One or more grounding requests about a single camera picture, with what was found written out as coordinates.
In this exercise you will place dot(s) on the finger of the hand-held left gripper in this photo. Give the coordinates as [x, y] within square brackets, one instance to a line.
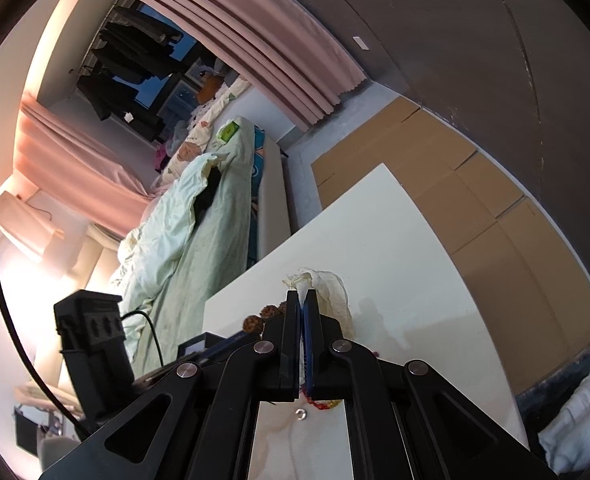
[222, 345]

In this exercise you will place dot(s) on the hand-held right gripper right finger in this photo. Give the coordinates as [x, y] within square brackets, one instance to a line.
[309, 330]

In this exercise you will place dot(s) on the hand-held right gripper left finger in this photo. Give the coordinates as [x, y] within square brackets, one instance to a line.
[295, 327]

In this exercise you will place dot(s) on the white plastic bag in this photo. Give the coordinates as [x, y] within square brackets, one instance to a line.
[331, 287]

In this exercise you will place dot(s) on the white table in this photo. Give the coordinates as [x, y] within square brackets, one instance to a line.
[400, 240]

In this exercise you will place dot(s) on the white bed base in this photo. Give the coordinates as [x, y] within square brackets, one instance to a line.
[275, 195]

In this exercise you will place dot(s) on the green bed sheet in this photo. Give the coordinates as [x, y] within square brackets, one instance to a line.
[227, 210]

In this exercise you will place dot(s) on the pale green duvet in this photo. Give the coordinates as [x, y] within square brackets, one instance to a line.
[165, 220]

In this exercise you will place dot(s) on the blue printed mattress cover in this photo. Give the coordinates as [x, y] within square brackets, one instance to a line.
[256, 185]

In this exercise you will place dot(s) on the black garment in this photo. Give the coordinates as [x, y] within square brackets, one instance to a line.
[209, 192]

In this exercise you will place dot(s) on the pink curtain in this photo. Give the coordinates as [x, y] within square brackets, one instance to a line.
[75, 160]
[275, 25]

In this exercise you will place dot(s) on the flattened brown cardboard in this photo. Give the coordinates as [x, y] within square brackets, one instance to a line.
[475, 210]

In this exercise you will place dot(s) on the colourful clothes pile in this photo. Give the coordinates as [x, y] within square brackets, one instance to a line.
[170, 145]

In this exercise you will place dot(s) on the green packet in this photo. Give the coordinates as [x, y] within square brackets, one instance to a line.
[228, 131]

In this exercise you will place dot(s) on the bear printed blanket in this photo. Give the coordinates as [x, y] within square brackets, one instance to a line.
[200, 135]

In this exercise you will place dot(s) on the orange plush toy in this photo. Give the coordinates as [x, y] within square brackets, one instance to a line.
[209, 91]

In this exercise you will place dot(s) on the white crumpled cloth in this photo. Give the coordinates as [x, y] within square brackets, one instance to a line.
[580, 410]

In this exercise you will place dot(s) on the dark hanging clothes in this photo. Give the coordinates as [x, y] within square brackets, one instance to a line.
[125, 60]

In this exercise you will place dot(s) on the white wall air conditioner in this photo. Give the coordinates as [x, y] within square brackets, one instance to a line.
[20, 225]

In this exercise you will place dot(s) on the white wall socket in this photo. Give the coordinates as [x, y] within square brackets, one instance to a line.
[361, 43]

